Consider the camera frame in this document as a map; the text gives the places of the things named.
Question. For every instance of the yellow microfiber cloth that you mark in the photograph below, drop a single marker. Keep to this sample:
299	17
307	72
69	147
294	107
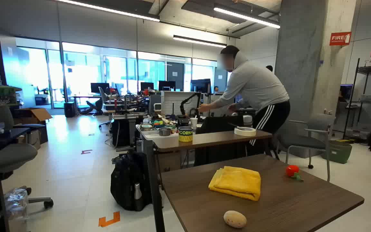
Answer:
240	182

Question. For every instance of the yellow lidded jar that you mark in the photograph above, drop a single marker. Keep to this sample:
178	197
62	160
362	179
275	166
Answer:
186	134

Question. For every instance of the wooden desk behind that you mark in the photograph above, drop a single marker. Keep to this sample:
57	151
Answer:
151	142

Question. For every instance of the white tape roll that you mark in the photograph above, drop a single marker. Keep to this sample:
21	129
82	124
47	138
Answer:
245	130

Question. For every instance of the person in grey hoodie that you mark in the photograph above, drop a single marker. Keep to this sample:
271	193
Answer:
258	86

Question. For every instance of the black backpack on floor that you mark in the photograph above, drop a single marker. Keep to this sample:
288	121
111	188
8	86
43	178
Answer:
131	182

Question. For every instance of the beige potato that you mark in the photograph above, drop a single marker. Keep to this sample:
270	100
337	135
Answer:
235	219

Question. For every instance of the red toy tomato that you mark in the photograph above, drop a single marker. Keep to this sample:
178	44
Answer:
293	171

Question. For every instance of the grey office chair right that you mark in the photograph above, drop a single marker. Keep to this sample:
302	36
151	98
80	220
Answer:
308	134

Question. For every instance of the grey office chair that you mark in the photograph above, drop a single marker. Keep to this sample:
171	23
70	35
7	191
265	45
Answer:
13	155
308	134

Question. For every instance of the green storage crate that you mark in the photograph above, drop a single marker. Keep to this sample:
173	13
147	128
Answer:
338	151

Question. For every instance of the cardboard box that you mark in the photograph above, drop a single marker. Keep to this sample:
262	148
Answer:
38	116

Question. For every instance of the grey office chair left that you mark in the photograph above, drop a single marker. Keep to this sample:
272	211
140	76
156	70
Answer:
13	155

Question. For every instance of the clear plastic bottle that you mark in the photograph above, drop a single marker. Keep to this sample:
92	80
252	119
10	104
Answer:
16	206

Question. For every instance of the red wall sign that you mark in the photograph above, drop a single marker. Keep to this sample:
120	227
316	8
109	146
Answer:
341	39

